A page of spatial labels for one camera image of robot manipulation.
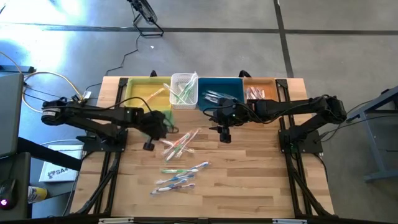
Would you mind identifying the black yellow power plug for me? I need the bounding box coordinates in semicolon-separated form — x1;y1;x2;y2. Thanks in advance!
70;94;91;104

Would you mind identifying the yellow floor cable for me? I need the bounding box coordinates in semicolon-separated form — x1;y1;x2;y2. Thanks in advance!
0;51;85;115

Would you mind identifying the dark desk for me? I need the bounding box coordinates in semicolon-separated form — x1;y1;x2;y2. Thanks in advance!
0;151;32;222

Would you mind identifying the green white toothbrush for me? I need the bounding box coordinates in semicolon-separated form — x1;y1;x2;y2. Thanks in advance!
179;80;197;105
164;136;189;162
160;168;199;175
163;82;187;104
177;74;198;103
183;72;199;97
176;83;194;104
176;81;189;104

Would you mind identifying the green packaged toothbrush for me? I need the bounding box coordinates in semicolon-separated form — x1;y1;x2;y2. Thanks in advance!
177;128;202;159

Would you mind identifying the yellow plastic bin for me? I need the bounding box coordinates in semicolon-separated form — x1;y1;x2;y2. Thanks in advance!
123;77;172;111

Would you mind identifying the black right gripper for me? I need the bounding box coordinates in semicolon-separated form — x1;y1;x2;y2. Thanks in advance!
208;96;249;144

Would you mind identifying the black diagonal beam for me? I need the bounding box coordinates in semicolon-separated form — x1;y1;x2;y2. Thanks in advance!
17;136;83;172

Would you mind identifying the black flat bar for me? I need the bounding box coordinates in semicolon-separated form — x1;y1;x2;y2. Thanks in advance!
0;64;36;74

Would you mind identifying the blue plastic bin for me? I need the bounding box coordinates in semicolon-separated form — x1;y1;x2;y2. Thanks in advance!
197;77;246;112

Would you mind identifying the yellow white toothbrush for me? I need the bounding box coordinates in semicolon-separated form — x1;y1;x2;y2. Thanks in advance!
161;139;195;154

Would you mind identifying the white printed box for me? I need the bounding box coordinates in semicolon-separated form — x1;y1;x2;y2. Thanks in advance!
39;144;85;184

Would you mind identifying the black floor fan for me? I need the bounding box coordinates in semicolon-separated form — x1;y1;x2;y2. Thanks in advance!
126;0;165;37

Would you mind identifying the blue-grey metal table frame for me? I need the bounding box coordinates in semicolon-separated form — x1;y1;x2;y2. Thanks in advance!
351;85;398;184

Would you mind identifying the white perforated basket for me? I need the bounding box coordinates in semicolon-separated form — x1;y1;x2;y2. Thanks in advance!
169;73;199;110

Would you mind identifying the black computer mouse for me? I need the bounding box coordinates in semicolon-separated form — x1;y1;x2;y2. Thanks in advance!
0;179;19;211

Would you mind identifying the white rail bracket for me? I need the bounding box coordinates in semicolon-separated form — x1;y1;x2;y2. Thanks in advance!
98;218;134;224
272;218;308;224

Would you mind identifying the green cloth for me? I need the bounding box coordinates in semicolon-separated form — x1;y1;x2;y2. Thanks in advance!
163;108;175;129

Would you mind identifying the orange white toothbrush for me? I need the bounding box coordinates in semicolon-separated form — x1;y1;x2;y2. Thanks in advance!
141;87;166;108
162;132;191;156

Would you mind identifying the black floor cable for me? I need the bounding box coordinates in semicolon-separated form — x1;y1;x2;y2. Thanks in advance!
22;84;63;105
320;99;398;143
83;32;141;94

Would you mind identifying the orange plastic bin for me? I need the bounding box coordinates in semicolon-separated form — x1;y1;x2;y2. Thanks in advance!
242;77;280;103

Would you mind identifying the black table edge rail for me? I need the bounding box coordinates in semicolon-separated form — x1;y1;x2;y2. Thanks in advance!
0;214;398;224

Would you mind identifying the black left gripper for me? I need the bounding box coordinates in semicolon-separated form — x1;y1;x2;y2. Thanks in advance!
141;110;170;152

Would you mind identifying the yellow can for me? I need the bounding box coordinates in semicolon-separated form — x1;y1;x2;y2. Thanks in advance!
27;185;49;205

